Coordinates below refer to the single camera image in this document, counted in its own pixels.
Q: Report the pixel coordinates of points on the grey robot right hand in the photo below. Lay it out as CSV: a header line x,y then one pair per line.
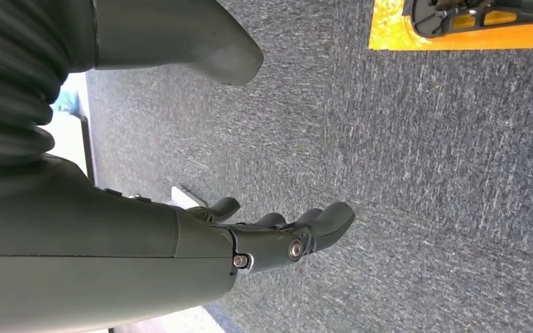
x,y
87,257

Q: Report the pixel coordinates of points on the yellow base plate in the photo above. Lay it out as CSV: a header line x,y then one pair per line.
x,y
386,32

